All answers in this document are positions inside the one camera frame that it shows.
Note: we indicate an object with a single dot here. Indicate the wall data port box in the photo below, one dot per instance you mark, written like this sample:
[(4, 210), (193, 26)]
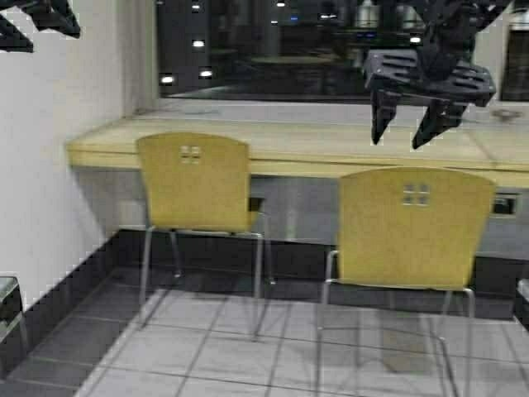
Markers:
[(505, 205)]

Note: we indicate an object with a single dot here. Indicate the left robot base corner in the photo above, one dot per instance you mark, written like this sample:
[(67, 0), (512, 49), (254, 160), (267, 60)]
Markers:
[(12, 311)]

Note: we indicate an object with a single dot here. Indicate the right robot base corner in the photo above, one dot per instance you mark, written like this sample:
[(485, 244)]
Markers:
[(520, 306)]

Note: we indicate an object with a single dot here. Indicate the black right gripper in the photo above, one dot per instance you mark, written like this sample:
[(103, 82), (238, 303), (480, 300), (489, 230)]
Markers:
[(437, 68)]

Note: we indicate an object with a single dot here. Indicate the beige wooden chair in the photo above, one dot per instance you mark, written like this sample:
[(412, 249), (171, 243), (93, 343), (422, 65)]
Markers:
[(408, 227), (200, 183)]

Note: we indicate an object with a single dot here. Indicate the long beige counter table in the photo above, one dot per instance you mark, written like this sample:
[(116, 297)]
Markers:
[(321, 151)]

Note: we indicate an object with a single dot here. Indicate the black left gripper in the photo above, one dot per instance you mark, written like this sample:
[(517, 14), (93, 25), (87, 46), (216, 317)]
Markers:
[(52, 15)]

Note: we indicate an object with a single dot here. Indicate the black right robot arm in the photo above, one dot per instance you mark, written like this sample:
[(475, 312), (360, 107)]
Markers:
[(478, 14)]

